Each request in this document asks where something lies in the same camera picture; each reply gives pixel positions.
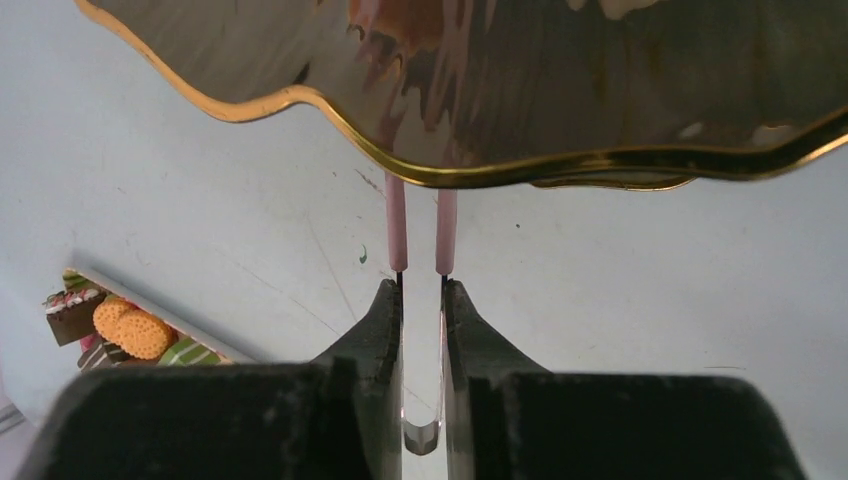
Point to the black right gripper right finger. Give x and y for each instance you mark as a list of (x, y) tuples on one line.
[(507, 417)]

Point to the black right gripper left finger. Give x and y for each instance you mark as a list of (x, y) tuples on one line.
[(334, 417)]

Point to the pink handled metal tongs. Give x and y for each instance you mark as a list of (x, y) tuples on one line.
[(421, 440)]

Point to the three tier black cake stand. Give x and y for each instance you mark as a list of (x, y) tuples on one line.
[(637, 95)]

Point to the floral rectangular tray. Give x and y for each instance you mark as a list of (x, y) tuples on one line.
[(81, 278)]

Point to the green striped cake slice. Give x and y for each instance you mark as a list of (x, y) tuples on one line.
[(188, 352)]

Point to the orange round biscuit lower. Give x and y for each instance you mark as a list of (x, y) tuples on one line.
[(148, 337)]

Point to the orange round biscuit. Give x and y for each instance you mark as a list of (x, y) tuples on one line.
[(148, 337), (107, 318)]

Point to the orange round biscuit upper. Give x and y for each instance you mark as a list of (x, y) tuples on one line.
[(107, 318)]

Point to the striped chocolate cake slice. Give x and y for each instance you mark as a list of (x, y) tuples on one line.
[(102, 354)]

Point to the chocolate cake piece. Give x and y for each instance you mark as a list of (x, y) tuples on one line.
[(70, 314)]

